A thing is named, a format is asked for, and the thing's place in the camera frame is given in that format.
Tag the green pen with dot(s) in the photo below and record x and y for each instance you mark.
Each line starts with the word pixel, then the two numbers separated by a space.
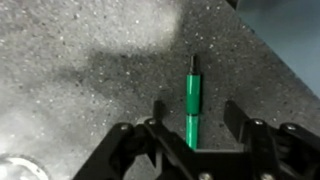
pixel 192 93

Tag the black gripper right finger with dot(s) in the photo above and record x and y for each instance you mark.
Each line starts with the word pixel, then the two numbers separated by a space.
pixel 276 156

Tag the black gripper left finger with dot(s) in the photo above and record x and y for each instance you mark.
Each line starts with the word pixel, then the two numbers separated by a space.
pixel 133 156

